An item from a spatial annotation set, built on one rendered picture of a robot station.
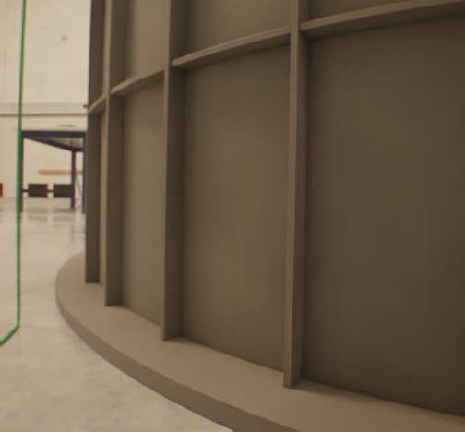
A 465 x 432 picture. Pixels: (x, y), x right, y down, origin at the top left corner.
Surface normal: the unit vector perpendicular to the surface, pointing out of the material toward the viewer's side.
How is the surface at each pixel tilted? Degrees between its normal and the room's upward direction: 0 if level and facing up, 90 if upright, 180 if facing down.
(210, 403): 90
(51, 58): 90
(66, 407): 0
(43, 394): 0
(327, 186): 90
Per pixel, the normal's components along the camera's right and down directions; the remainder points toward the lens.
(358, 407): 0.02, -1.00
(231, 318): -0.61, 0.00
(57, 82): -0.07, 0.01
